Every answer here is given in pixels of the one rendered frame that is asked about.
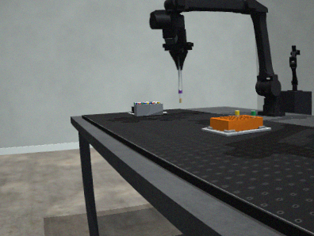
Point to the orange rectangular rack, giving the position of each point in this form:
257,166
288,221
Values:
241,123

